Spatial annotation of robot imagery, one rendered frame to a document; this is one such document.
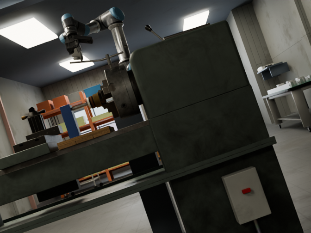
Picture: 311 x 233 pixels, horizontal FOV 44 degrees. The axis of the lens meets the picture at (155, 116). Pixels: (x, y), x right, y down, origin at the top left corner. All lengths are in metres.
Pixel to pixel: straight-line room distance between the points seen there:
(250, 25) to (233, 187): 8.59
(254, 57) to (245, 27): 0.79
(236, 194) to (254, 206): 0.11
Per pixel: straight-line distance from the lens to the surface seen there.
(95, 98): 2.33
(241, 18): 10.50
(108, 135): 2.18
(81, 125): 9.74
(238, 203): 2.13
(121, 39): 2.86
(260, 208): 2.17
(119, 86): 2.20
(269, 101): 8.39
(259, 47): 10.42
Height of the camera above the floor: 0.79
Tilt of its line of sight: 2 degrees up
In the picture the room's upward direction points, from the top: 19 degrees counter-clockwise
